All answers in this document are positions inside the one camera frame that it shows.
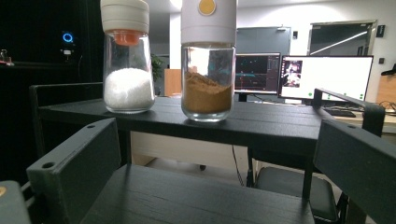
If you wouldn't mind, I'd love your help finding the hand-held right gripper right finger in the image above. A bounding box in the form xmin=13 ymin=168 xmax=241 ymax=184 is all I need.
xmin=313 ymin=119 xmax=396 ymax=224

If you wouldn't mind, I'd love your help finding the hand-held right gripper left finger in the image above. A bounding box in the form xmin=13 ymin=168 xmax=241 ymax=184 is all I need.
xmin=26 ymin=117 xmax=122 ymax=224

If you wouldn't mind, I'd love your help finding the glass jar of white salt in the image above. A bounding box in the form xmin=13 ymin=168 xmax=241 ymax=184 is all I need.
xmin=100 ymin=0 xmax=156 ymax=115

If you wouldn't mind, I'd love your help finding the black two-tier shelf rack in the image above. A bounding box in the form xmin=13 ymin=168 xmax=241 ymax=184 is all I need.
xmin=29 ymin=82 xmax=387 ymax=224

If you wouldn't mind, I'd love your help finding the glass jar of brown powder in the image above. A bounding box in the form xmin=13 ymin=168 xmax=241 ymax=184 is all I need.
xmin=180 ymin=0 xmax=238 ymax=123

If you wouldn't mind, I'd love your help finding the black keyboard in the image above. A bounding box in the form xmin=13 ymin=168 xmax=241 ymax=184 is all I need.
xmin=322 ymin=106 xmax=358 ymax=119

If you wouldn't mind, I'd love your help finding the black chair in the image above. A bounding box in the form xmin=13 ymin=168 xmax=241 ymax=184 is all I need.
xmin=252 ymin=165 xmax=342 ymax=222

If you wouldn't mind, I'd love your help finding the bright white computer monitor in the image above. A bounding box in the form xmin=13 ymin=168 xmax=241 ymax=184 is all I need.
xmin=277 ymin=54 xmax=375 ymax=103

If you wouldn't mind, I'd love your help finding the green potted plant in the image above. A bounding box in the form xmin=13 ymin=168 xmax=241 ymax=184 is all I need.
xmin=150 ymin=53 xmax=165 ymax=84

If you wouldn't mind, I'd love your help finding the wooden cabinet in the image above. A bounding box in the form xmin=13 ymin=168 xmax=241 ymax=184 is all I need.
xmin=163 ymin=67 xmax=183 ymax=98

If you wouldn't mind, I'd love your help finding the dark computer monitor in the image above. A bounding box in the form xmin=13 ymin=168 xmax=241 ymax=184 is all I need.
xmin=233 ymin=52 xmax=282 ymax=95

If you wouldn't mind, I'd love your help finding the black power cable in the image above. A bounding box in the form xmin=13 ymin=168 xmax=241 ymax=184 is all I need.
xmin=231 ymin=145 xmax=246 ymax=188

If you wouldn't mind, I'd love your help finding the blue ring light device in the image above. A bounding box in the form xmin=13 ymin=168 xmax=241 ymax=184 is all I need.
xmin=61 ymin=30 xmax=76 ymax=56

